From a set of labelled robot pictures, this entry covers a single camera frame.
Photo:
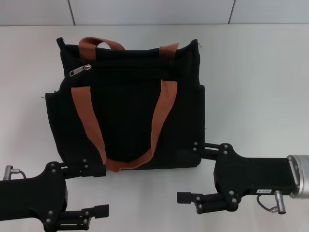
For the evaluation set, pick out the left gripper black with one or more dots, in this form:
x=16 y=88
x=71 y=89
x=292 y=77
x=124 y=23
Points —
x=29 y=203

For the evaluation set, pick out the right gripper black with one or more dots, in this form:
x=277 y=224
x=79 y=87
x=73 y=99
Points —
x=256 y=174

